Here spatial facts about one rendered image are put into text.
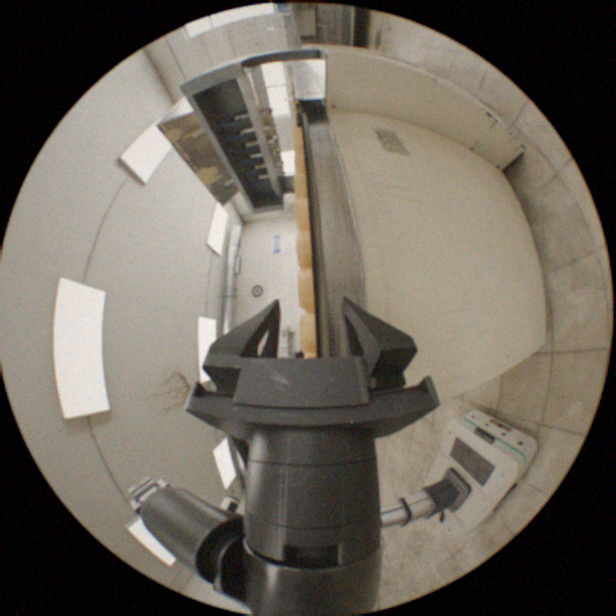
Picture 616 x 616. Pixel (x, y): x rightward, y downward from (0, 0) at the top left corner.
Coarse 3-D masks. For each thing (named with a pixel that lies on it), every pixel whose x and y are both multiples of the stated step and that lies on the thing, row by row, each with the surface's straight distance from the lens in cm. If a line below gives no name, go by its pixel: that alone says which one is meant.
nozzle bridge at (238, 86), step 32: (224, 64) 65; (256, 64) 66; (192, 96) 60; (224, 96) 67; (256, 96) 64; (224, 128) 73; (256, 128) 66; (224, 160) 70; (256, 160) 80; (256, 192) 95; (288, 192) 98
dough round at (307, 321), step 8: (304, 320) 21; (312, 320) 21; (304, 328) 20; (312, 328) 20; (304, 336) 20; (312, 336) 20; (304, 344) 21; (312, 344) 21; (304, 352) 22; (312, 352) 22
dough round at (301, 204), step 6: (300, 198) 27; (306, 198) 27; (300, 204) 26; (306, 204) 26; (300, 210) 25; (306, 210) 25; (300, 216) 25; (306, 216) 25; (300, 222) 26; (306, 222) 26; (300, 228) 26; (306, 228) 27
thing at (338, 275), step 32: (320, 128) 49; (320, 160) 37; (320, 192) 31; (320, 224) 27; (352, 224) 28; (320, 256) 25; (352, 256) 25; (320, 288) 23; (352, 288) 24; (320, 320) 23
